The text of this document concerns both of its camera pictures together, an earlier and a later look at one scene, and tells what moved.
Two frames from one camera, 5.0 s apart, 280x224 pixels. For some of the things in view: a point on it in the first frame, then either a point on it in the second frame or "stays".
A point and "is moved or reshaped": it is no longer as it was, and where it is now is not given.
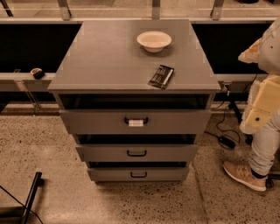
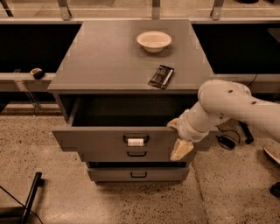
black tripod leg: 20,214 stays
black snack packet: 162,77 stays
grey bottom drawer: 138,174 stays
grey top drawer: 136,122 is moved or reshaped
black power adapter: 227,142 stays
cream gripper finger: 251,54 → 180,149
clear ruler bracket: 20,83 stays
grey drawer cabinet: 135,94 stays
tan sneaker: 245,175 → 272,157
